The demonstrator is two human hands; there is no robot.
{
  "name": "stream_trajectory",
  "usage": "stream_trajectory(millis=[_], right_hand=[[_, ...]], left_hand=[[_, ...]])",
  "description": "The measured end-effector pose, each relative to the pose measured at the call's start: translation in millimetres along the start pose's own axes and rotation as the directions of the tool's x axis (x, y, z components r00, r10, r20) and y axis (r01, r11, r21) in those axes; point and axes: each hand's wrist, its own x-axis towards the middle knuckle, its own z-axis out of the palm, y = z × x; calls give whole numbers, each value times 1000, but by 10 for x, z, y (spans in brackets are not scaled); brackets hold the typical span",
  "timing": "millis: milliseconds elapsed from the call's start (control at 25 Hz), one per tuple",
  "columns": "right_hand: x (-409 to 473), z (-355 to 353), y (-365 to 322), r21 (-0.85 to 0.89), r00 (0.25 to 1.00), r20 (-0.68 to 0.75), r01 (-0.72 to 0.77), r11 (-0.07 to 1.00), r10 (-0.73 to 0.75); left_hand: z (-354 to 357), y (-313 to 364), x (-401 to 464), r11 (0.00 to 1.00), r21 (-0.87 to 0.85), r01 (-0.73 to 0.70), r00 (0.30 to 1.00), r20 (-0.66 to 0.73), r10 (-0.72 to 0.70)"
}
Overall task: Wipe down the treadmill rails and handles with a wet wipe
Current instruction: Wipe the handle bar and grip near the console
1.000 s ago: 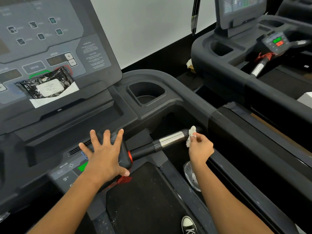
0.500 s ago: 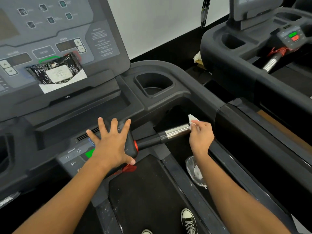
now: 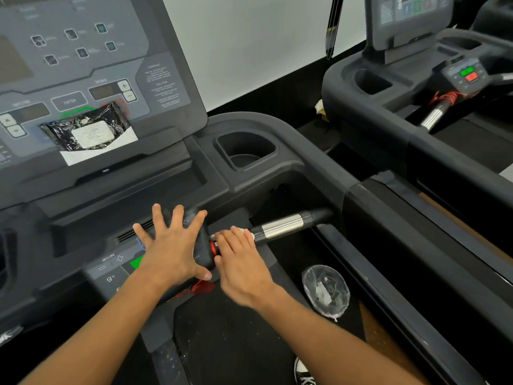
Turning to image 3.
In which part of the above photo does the person's left hand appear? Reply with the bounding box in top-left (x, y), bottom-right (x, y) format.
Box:
top-left (132, 203), bottom-right (213, 290)

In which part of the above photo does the person's right hand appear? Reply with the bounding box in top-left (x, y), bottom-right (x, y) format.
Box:
top-left (213, 226), bottom-right (282, 310)

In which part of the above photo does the white cleaning wipe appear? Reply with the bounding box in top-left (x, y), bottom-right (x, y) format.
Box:
top-left (211, 228), bottom-right (256, 240)

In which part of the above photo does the person's left forearm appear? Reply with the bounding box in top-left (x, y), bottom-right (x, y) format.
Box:
top-left (18, 270), bottom-right (171, 385)

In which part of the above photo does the person's right forearm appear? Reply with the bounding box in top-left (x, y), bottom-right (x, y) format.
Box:
top-left (250, 284), bottom-right (426, 385)

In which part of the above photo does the red safety clip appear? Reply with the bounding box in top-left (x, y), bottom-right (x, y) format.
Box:
top-left (173, 279), bottom-right (217, 301)

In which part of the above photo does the clear plastic lined bin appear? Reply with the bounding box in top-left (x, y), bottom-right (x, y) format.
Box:
top-left (301, 264), bottom-right (352, 321)

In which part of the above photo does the dark grey treadmill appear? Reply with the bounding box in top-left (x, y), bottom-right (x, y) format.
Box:
top-left (0, 0), bottom-right (490, 385)

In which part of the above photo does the black wet wipes pack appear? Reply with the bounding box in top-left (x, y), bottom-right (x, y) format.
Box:
top-left (39, 101), bottom-right (132, 153)

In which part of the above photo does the black white sneaker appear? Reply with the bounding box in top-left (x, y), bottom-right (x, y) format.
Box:
top-left (294, 357), bottom-right (318, 385)

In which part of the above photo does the black treadmill with screen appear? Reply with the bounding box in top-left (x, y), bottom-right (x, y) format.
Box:
top-left (321, 0), bottom-right (513, 255)

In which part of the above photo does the grey treadmill console panel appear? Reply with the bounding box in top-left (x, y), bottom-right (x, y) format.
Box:
top-left (0, 0), bottom-right (209, 211)

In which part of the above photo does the silver treadmill hand grip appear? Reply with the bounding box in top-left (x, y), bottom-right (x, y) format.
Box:
top-left (418, 99), bottom-right (453, 133)

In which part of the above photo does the treadmill touch screen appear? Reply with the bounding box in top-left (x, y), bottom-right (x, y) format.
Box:
top-left (363, 0), bottom-right (456, 52)

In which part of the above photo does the black silver treadmill handlebar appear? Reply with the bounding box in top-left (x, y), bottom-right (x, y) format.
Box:
top-left (249, 208), bottom-right (336, 244)

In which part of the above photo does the black yellow hanging strap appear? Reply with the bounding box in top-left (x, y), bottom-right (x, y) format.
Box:
top-left (325, 0), bottom-right (345, 61)

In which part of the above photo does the red coiled safety cord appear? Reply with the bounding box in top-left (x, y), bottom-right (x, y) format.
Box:
top-left (428, 90), bottom-right (469, 107)

